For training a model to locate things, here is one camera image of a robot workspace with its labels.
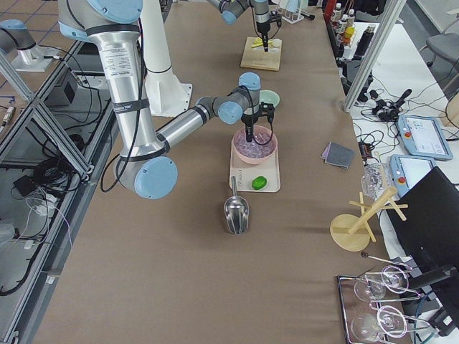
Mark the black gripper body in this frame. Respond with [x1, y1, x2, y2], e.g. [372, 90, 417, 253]
[241, 113, 258, 136]
[256, 21, 270, 40]

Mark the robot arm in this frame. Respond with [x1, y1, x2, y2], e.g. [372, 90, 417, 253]
[58, 1, 261, 199]
[209, 0, 271, 41]

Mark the pink bowl of ice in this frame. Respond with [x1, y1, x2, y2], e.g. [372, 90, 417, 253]
[232, 125, 278, 165]

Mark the mint green bowl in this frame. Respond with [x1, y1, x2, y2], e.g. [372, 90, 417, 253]
[259, 90, 280, 109]

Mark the metal ice scoop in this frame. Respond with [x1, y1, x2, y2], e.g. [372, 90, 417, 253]
[224, 176, 250, 235]

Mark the bamboo cutting board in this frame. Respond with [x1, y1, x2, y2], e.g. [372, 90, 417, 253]
[240, 37, 282, 72]

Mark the rack of pastel cups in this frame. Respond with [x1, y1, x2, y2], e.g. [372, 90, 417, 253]
[273, 0, 316, 24]

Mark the beige serving tray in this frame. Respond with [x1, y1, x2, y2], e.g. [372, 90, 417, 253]
[229, 148, 281, 193]

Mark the green lime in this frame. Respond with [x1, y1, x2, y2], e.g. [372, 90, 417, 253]
[251, 176, 268, 191]

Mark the grey folded cloth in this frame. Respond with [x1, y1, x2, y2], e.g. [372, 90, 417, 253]
[321, 142, 355, 169]

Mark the wooden cup tree stand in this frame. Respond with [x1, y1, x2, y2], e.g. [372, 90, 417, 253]
[330, 186, 409, 252]

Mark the near teach pendant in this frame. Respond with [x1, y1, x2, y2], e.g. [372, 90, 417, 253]
[389, 154, 436, 197]

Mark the teach pendant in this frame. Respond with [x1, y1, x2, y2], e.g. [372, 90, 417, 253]
[397, 115, 453, 161]
[389, 154, 436, 197]

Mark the far teach pendant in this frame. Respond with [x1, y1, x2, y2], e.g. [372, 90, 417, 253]
[397, 115, 453, 161]

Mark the wine glass rack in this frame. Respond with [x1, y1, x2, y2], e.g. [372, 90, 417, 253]
[336, 265, 430, 343]

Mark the wrist cable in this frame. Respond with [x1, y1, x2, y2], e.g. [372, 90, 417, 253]
[247, 85, 277, 146]

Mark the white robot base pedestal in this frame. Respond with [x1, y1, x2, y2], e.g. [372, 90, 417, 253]
[141, 0, 193, 117]

